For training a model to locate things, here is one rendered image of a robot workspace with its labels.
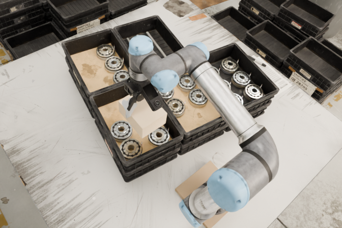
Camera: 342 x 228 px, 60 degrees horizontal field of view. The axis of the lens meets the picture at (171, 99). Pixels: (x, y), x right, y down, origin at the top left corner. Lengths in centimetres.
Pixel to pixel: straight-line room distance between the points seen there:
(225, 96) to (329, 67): 182
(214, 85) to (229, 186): 30
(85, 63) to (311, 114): 136
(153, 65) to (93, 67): 85
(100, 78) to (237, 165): 102
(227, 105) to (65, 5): 203
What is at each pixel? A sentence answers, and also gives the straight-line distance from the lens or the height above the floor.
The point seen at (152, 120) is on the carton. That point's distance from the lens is 115.
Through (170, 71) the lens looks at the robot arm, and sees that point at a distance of 89.
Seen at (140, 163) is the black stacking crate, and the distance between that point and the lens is 138.
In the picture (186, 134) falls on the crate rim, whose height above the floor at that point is 93.
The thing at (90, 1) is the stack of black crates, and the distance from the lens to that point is 274.
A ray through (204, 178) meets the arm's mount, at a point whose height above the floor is 73.
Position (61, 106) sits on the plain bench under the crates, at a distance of 175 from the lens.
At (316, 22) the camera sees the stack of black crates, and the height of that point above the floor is 50.
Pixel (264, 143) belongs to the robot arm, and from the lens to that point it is 91.
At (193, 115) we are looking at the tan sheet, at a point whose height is 83.
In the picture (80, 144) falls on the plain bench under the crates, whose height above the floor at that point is 70.
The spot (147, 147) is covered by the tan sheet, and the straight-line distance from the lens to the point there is 143.
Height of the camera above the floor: 210
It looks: 54 degrees down
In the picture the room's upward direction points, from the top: 10 degrees clockwise
